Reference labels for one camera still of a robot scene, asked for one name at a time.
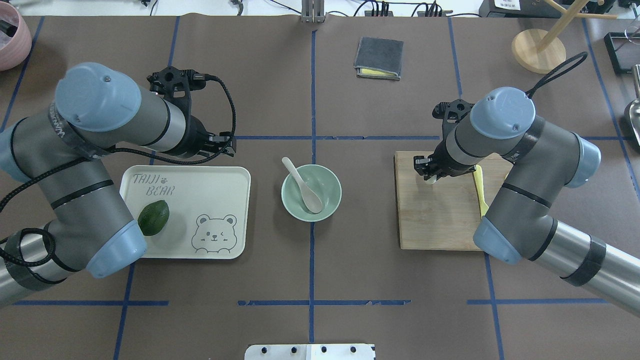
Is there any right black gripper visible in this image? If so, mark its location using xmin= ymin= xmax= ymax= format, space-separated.
xmin=413 ymin=145 xmax=476 ymax=182

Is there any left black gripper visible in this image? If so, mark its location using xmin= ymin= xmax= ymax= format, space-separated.
xmin=180 ymin=117 xmax=237 ymax=158

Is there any white ceramic spoon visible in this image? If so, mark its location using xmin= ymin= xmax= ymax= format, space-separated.
xmin=281 ymin=156 xmax=324 ymax=214

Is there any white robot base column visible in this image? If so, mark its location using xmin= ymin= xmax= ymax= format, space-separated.
xmin=244 ymin=342 xmax=377 ymax=360

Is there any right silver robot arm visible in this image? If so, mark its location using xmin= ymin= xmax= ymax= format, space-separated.
xmin=413 ymin=87 xmax=640 ymax=316

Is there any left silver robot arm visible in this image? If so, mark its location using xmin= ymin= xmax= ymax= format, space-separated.
xmin=1 ymin=62 xmax=237 ymax=307

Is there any green ceramic bowl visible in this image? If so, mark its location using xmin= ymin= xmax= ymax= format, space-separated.
xmin=281 ymin=164 xmax=343 ymax=222

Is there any pink bowl with ice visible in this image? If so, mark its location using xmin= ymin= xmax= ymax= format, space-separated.
xmin=0 ymin=1 xmax=32 ymax=72

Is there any wooden cutting board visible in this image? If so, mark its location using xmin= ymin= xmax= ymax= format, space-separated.
xmin=394 ymin=151 xmax=482 ymax=251

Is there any cream bear tray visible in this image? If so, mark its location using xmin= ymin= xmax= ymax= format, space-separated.
xmin=119 ymin=165 xmax=251 ymax=260

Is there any green avocado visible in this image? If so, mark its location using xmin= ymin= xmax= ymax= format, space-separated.
xmin=137 ymin=200 xmax=170 ymax=237

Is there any grey folded cloth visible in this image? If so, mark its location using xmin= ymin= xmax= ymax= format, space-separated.
xmin=353 ymin=36 xmax=405 ymax=81

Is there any wooden mug tree stand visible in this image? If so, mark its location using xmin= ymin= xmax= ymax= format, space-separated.
xmin=510 ymin=0 xmax=618 ymax=75

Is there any steel ice scoop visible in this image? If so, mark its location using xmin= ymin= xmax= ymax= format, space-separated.
xmin=624 ymin=64 xmax=640 ymax=146

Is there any black glass rack tray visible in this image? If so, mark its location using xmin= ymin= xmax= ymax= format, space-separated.
xmin=603 ymin=32 xmax=640 ymax=75

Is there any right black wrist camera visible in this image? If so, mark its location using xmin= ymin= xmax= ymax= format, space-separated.
xmin=432 ymin=98 xmax=475 ymax=137

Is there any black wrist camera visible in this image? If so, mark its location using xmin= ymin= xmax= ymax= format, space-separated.
xmin=146 ymin=66 xmax=207 ymax=100
xmin=432 ymin=98 xmax=475 ymax=137

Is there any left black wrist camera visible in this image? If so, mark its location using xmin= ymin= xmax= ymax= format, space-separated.
xmin=146 ymin=66 xmax=207 ymax=100

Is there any aluminium frame post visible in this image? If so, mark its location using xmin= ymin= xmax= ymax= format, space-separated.
xmin=301 ymin=0 xmax=326 ymax=24

